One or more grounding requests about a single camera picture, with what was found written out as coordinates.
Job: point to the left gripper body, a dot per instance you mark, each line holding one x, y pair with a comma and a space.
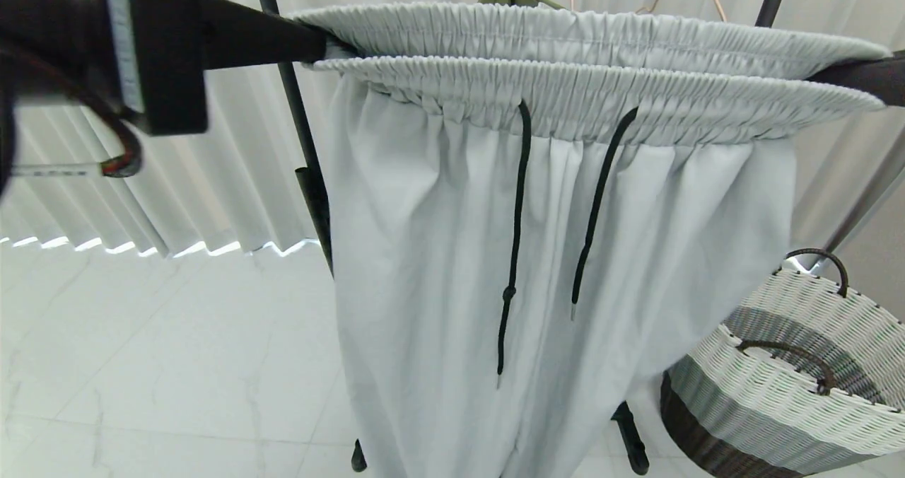
170, 54

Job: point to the pale grey shorts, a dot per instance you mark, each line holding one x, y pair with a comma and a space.
459, 287

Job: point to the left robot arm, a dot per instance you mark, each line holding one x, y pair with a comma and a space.
121, 171

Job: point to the black clothes rack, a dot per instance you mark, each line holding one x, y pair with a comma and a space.
314, 195

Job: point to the white laundry basket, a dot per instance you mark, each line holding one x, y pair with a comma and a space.
778, 407

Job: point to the white curtain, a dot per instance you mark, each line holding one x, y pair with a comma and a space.
212, 167

